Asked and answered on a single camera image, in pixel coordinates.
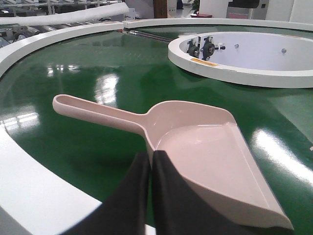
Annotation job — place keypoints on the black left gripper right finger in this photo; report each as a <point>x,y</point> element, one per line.
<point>178,210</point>

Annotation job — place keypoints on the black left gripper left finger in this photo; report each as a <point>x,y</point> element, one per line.
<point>124,211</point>

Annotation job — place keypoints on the pink plastic dustpan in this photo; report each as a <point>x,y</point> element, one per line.
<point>205,145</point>

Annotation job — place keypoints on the white outer conveyor rim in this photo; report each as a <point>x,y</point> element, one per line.
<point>33,199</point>

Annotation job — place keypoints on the green conveyor belt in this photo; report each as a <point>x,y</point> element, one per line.
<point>134,73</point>

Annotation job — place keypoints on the black bearing block left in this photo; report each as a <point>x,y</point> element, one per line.
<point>193,49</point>

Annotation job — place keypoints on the black bearing block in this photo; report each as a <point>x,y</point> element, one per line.
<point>193,49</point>
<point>208,48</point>

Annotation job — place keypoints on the black bearing block right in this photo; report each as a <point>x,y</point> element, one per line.
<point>208,48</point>

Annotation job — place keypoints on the brown wooden pillar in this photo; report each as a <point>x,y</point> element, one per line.
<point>160,9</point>

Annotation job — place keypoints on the white foam roll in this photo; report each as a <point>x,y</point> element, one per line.
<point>70,17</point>

